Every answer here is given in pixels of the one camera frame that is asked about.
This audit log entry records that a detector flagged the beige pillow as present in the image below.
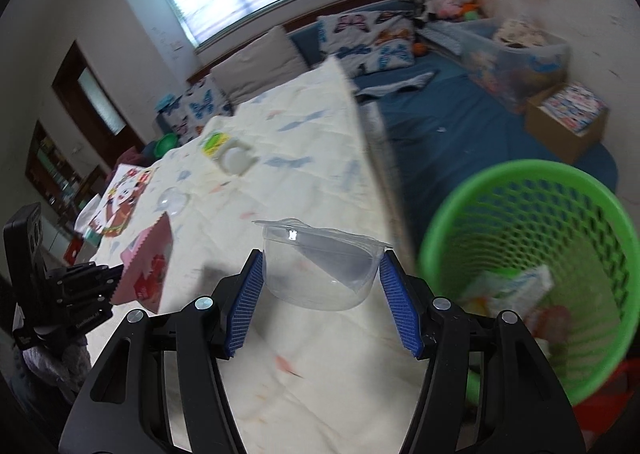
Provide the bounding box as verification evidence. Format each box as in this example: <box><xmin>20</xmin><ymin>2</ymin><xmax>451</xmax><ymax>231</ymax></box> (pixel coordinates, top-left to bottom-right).
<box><xmin>210</xmin><ymin>25</ymin><xmax>308</xmax><ymax>105</ymax></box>

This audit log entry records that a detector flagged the green plastic mesh basket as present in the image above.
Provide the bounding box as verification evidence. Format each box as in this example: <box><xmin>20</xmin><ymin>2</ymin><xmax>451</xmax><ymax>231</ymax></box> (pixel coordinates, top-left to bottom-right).
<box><xmin>417</xmin><ymin>160</ymin><xmax>632</xmax><ymax>407</ymax></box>

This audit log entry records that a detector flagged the red cartoon printed box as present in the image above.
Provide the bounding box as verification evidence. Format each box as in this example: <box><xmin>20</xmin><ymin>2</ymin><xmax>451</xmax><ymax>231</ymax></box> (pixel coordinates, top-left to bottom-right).
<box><xmin>87</xmin><ymin>165</ymin><xmax>158</xmax><ymax>239</ymax></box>

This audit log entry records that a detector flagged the pink snack packet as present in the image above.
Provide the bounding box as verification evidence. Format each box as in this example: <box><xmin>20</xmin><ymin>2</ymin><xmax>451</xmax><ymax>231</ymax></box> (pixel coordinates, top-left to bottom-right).
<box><xmin>110</xmin><ymin>218</ymin><xmax>175</xmax><ymax>312</ymax></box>

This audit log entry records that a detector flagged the translucent plastic cup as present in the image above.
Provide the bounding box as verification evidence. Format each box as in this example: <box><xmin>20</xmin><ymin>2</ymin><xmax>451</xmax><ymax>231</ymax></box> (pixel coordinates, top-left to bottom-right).
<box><xmin>217</xmin><ymin>140</ymin><xmax>258</xmax><ymax>178</ymax></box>

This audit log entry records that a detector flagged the red plastic stool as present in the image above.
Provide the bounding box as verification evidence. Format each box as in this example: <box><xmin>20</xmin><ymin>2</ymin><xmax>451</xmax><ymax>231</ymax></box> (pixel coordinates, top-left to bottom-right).
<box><xmin>575</xmin><ymin>359</ymin><xmax>640</xmax><ymax>435</ymax></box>

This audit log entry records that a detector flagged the dark wooden shelf cabinet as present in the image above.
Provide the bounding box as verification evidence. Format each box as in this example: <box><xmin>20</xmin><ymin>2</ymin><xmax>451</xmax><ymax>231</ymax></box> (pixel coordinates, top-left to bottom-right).
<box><xmin>27</xmin><ymin>120</ymin><xmax>108</xmax><ymax>220</ymax></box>

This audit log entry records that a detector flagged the red printed paper cup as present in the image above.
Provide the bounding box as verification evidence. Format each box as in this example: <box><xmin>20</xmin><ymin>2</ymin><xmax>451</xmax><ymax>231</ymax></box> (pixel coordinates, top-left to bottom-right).
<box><xmin>525</xmin><ymin>306</ymin><xmax>573</xmax><ymax>342</ymax></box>

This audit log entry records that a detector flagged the clear plastic dome lid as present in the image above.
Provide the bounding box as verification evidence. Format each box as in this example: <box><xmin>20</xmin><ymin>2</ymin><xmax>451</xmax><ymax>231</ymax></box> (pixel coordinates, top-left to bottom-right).
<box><xmin>157</xmin><ymin>187</ymin><xmax>192</xmax><ymax>214</ymax></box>

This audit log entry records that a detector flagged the person's left forearm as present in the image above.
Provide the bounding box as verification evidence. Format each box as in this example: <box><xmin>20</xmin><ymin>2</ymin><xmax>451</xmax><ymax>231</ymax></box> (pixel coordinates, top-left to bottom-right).
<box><xmin>20</xmin><ymin>336</ymin><xmax>93</xmax><ymax>395</ymax></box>

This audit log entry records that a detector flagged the spotted plush cloth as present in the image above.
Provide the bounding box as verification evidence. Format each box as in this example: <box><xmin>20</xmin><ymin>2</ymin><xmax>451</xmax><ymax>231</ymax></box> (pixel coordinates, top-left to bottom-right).
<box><xmin>492</xmin><ymin>18</ymin><xmax>548</xmax><ymax>47</ymax></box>

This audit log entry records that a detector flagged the white tissue box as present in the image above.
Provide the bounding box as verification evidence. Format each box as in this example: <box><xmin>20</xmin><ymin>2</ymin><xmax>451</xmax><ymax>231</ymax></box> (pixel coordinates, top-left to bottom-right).
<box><xmin>75</xmin><ymin>194</ymin><xmax>106</xmax><ymax>241</ymax></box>

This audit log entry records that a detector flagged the clear plastic storage bin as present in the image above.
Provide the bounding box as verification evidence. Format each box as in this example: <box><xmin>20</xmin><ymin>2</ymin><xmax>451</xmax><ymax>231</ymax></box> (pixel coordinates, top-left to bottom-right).
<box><xmin>460</xmin><ymin>16</ymin><xmax>572</xmax><ymax>115</ymax></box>

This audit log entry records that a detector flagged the blue bed mattress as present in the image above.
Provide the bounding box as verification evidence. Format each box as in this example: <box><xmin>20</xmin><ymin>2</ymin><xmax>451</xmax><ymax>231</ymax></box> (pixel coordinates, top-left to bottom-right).
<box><xmin>290</xmin><ymin>0</ymin><xmax>618</xmax><ymax>255</ymax></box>

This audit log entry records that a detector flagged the green plastic bowl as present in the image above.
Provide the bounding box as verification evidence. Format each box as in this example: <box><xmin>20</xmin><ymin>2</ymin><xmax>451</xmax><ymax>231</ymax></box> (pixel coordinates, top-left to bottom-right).
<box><xmin>154</xmin><ymin>133</ymin><xmax>181</xmax><ymax>158</ymax></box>

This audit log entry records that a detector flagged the cartoon printed flat box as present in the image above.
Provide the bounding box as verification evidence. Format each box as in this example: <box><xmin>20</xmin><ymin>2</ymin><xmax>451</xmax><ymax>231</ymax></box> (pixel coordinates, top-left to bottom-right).
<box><xmin>542</xmin><ymin>82</ymin><xmax>608</xmax><ymax>135</ymax></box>

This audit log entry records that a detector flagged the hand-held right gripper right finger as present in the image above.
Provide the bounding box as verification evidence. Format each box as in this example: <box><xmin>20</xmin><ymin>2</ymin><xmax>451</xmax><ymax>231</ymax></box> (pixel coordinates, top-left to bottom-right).
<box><xmin>378</xmin><ymin>250</ymin><xmax>586</xmax><ymax>454</ymax></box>

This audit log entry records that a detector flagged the maroon cloth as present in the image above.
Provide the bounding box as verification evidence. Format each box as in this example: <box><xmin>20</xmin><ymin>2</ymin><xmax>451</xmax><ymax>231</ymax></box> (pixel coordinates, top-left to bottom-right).
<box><xmin>115</xmin><ymin>146</ymin><xmax>153</xmax><ymax>170</ymax></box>

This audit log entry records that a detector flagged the dotted blue long box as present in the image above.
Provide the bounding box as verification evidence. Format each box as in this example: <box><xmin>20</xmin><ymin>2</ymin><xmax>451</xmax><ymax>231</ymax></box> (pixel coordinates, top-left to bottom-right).
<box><xmin>417</xmin><ymin>24</ymin><xmax>468</xmax><ymax>55</ymax></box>

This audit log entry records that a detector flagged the dark wooden headboard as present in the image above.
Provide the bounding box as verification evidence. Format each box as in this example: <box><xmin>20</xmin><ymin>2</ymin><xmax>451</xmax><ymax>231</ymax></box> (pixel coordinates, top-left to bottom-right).
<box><xmin>185</xmin><ymin>0</ymin><xmax>416</xmax><ymax>85</ymax></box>

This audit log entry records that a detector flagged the butterfly print pillow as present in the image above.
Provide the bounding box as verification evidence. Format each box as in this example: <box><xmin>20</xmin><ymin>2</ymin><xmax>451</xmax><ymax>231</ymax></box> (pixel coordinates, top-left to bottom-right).
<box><xmin>316</xmin><ymin>4</ymin><xmax>418</xmax><ymax>80</ymax></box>
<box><xmin>165</xmin><ymin>74</ymin><xmax>233</xmax><ymax>145</ymax></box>

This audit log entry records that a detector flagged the green yellow snack pack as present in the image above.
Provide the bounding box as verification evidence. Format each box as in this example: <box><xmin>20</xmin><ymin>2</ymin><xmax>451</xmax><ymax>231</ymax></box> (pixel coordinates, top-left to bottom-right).
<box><xmin>200</xmin><ymin>131</ymin><xmax>233</xmax><ymax>158</ymax></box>

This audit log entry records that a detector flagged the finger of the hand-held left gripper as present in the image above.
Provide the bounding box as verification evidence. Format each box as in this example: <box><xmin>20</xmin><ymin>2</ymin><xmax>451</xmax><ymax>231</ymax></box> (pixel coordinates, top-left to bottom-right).
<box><xmin>47</xmin><ymin>261</ymin><xmax>123</xmax><ymax>286</ymax></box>
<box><xmin>52</xmin><ymin>283</ymin><xmax>121</xmax><ymax>308</ymax></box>

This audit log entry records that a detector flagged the clear plastic bowl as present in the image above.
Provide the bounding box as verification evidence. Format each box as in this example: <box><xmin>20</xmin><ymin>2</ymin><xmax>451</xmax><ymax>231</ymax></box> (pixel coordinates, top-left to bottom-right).
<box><xmin>251</xmin><ymin>217</ymin><xmax>392</xmax><ymax>311</ymax></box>

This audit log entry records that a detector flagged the grey white cloth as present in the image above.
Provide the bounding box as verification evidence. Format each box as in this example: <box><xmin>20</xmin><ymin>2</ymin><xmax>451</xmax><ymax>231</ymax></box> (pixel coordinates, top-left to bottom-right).
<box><xmin>355</xmin><ymin>71</ymin><xmax>436</xmax><ymax>97</ymax></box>

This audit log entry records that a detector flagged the blue white drink carton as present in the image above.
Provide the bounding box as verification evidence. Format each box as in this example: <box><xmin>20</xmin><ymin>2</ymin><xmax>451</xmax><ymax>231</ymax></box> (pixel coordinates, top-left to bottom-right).
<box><xmin>462</xmin><ymin>265</ymin><xmax>553</xmax><ymax>320</ymax></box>

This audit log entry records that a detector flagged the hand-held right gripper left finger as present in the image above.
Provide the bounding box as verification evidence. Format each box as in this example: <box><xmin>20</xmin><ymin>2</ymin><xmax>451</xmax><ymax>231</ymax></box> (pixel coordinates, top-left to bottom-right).
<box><xmin>59</xmin><ymin>249</ymin><xmax>264</xmax><ymax>454</ymax></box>

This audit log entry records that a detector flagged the dark wood framed door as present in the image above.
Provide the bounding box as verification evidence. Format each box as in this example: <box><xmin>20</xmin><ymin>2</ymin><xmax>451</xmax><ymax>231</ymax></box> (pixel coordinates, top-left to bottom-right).
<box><xmin>52</xmin><ymin>41</ymin><xmax>146</xmax><ymax>170</ymax></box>

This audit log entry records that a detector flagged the brown cardboard box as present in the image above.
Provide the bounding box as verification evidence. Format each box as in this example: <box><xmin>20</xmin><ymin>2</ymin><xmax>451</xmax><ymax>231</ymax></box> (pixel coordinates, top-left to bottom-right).
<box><xmin>524</xmin><ymin>81</ymin><xmax>611</xmax><ymax>165</ymax></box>

